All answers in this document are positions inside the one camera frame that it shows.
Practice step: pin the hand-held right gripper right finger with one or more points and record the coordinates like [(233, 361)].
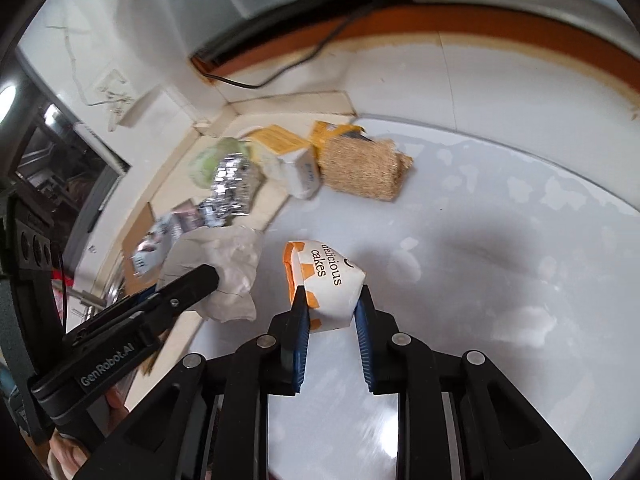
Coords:
[(365, 347)]

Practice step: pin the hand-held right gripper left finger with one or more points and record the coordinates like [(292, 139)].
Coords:
[(300, 345)]

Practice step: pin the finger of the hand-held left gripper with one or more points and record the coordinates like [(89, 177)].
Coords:
[(130, 300), (190, 285)]

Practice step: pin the white paper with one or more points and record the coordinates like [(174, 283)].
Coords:
[(230, 265)]

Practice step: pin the black white printed wrapper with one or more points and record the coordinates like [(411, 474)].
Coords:
[(160, 240)]

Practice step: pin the white orange cake box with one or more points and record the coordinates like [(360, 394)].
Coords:
[(330, 280)]

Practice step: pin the silver foil wrapper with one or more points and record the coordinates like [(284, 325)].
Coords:
[(232, 180)]

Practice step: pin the person's left hand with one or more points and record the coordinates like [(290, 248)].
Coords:
[(65, 455)]

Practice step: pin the metal sink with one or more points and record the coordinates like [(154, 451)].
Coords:
[(87, 298)]

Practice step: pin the brown cardboard sheet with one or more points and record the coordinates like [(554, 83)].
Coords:
[(137, 230)]

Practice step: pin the green plastic bottle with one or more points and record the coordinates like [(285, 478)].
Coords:
[(205, 165)]

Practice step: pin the window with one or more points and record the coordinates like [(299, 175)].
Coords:
[(60, 160)]

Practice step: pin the yellow white carton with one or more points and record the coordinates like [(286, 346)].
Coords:
[(290, 165)]

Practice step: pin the woven straw mat piece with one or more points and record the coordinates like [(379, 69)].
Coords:
[(360, 167)]

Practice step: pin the white wall socket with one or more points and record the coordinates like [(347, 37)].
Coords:
[(120, 95)]

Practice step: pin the orange door frame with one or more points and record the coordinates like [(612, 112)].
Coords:
[(450, 17)]

